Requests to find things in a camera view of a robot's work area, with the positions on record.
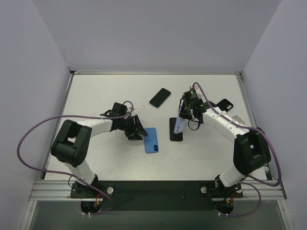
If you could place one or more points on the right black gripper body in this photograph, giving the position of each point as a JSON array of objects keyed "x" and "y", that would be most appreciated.
[{"x": 184, "y": 113}]

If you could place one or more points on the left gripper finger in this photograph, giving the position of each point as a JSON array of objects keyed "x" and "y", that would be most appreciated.
[
  {"x": 139, "y": 128},
  {"x": 135, "y": 136}
]

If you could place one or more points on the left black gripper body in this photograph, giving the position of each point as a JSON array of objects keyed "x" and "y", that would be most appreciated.
[{"x": 132, "y": 127}]

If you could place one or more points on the lilac phone case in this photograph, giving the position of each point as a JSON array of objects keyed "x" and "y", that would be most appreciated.
[{"x": 179, "y": 125}]

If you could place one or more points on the lilac smartphone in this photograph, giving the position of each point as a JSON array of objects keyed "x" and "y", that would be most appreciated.
[{"x": 151, "y": 141}]

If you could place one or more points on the dark smartphone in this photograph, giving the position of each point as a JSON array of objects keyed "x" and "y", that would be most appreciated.
[{"x": 162, "y": 95}]

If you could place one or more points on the black phone case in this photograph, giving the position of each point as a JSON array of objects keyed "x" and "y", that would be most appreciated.
[{"x": 225, "y": 105}]

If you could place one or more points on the beige phone case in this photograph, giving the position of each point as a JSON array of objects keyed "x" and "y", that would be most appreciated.
[{"x": 238, "y": 119}]

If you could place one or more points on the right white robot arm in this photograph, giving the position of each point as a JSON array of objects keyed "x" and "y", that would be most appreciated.
[{"x": 251, "y": 150}]

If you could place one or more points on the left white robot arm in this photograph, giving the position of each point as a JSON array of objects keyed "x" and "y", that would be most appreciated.
[{"x": 72, "y": 141}]

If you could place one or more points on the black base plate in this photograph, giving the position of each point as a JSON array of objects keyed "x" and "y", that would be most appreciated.
[{"x": 154, "y": 195}]

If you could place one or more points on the aluminium front rail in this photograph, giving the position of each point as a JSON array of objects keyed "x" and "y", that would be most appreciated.
[{"x": 60, "y": 191}]

